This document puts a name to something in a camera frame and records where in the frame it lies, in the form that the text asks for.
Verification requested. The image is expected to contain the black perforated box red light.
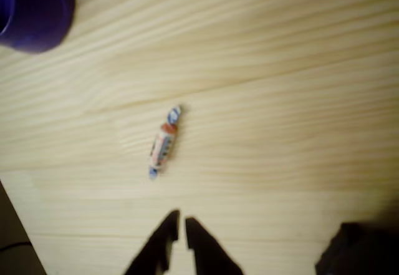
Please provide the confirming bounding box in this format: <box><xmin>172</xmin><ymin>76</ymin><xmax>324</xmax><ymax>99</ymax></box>
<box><xmin>314</xmin><ymin>221</ymin><xmax>399</xmax><ymax>275</ymax></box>

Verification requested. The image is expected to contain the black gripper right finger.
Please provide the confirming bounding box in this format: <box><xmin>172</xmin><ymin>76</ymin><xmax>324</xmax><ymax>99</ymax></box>
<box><xmin>185</xmin><ymin>216</ymin><xmax>246</xmax><ymax>275</ymax></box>

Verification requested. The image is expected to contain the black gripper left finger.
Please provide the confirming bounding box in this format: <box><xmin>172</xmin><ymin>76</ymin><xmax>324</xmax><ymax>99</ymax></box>
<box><xmin>123</xmin><ymin>209</ymin><xmax>181</xmax><ymax>275</ymax></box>

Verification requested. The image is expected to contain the purple bowl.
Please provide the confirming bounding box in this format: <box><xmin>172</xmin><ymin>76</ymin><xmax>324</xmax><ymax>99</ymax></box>
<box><xmin>0</xmin><ymin>0</ymin><xmax>77</xmax><ymax>54</ymax></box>

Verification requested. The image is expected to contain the candy white blue red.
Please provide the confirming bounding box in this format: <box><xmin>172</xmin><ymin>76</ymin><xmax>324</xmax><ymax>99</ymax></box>
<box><xmin>147</xmin><ymin>103</ymin><xmax>184</xmax><ymax>181</ymax></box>

